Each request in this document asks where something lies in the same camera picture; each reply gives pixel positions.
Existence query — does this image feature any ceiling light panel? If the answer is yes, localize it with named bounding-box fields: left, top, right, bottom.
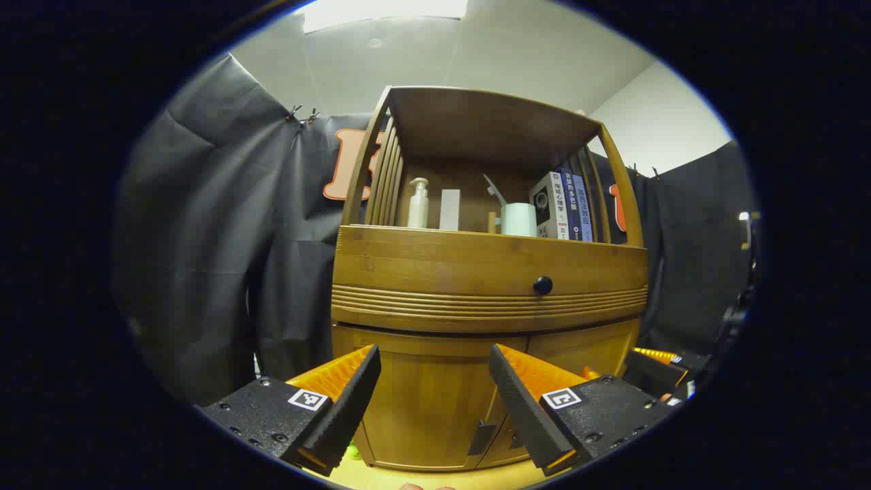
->
left=303, top=0, right=469, bottom=33

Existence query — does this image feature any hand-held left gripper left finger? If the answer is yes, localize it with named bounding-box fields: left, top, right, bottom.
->
left=197, top=344, right=382, bottom=477

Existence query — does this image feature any white pump bottle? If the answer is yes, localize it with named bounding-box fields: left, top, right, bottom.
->
left=407, top=178, right=430, bottom=229

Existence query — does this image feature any white rectangular box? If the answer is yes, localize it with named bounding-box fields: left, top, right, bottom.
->
left=440, top=189, right=461, bottom=231

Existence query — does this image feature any wooden cabinet drawer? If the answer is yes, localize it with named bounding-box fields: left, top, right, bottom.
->
left=331, top=225, right=649, bottom=334

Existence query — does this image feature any wooden shoe cabinet door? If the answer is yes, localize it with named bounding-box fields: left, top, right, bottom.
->
left=333, top=325, right=528, bottom=470
left=476, top=318, right=642, bottom=469

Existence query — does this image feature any wooden double-door shoe cabinet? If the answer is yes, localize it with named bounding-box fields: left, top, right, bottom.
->
left=331, top=85, right=649, bottom=472

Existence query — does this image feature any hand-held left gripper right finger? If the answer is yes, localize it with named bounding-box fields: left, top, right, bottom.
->
left=489, top=344, right=674, bottom=477

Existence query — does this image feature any light blue book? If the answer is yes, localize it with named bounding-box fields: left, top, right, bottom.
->
left=572, top=174, right=595, bottom=242

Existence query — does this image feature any black backdrop cloth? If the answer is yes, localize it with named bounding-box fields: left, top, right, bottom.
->
left=112, top=53, right=757, bottom=408

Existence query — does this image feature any black door handle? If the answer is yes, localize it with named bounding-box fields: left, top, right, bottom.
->
left=468, top=421, right=498, bottom=457

